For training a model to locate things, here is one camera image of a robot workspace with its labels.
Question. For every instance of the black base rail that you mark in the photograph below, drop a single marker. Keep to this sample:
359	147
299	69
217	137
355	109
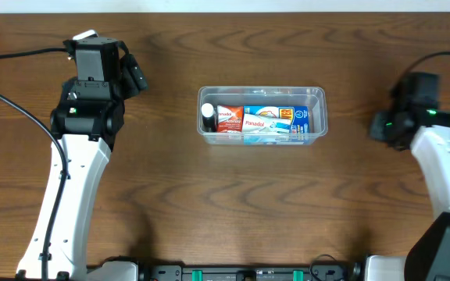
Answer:
248	273

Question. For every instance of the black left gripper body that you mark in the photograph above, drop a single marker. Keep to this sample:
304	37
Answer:
134	72

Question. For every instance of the clear plastic container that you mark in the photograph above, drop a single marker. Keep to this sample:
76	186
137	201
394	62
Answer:
311	97

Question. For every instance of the black bottle white cap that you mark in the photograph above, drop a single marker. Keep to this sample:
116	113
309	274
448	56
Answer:
209	117

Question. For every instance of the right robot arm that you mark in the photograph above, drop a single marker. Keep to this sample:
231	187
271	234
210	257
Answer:
429	258

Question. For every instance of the white Panadol box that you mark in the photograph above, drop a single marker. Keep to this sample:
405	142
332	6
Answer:
265	124

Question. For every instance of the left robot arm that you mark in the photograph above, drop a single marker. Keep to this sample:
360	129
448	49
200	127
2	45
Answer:
84	126

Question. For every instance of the blue Kool Fever box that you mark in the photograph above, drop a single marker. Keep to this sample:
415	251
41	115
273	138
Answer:
298	115

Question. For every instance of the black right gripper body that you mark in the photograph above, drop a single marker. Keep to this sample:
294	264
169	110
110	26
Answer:
380	127

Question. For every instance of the red Panadol box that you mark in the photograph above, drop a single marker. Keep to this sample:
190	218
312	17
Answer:
230	119

